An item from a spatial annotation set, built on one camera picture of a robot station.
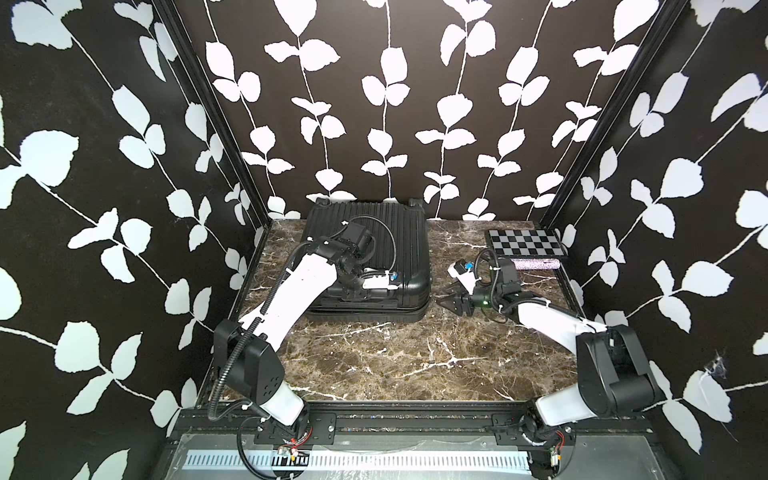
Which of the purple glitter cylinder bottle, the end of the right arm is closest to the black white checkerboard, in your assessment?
the purple glitter cylinder bottle

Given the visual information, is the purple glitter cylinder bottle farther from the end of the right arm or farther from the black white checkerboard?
the end of the right arm

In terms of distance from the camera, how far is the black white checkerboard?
1103 millimetres
